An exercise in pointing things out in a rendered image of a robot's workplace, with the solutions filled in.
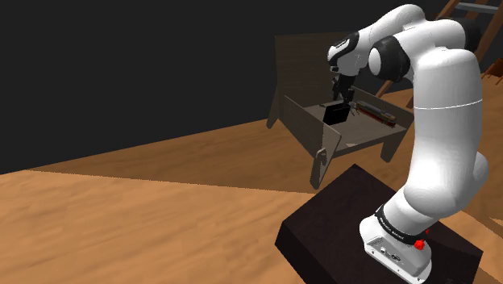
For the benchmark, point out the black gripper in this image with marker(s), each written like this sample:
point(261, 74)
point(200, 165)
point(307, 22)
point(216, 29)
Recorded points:
point(344, 86)

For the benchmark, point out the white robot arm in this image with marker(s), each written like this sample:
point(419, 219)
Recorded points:
point(444, 129)

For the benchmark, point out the black box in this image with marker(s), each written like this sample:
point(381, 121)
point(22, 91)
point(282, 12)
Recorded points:
point(335, 114)

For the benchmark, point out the red and yellow toy train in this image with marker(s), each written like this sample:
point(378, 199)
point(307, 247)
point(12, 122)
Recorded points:
point(375, 113)

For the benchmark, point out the brown wooden desk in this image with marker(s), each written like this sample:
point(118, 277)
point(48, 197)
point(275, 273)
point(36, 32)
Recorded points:
point(302, 122)

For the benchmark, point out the dark robot stand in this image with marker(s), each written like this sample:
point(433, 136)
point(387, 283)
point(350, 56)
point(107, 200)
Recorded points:
point(334, 220)

